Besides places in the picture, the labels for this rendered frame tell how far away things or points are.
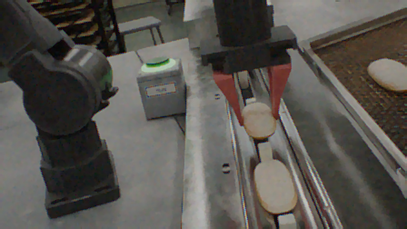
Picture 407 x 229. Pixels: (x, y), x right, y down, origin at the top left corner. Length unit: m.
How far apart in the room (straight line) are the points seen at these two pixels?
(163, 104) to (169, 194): 0.25
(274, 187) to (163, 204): 0.15
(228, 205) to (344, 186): 0.14
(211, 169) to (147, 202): 0.09
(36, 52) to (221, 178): 0.23
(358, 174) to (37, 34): 0.37
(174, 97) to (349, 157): 0.31
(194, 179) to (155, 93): 0.30
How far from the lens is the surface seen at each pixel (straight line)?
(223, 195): 0.48
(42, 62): 0.55
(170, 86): 0.79
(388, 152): 0.44
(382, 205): 0.52
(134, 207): 0.58
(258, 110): 0.60
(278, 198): 0.47
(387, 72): 0.60
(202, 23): 1.01
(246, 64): 0.53
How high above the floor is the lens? 1.11
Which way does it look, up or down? 21 degrees down
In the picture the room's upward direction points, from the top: 11 degrees counter-clockwise
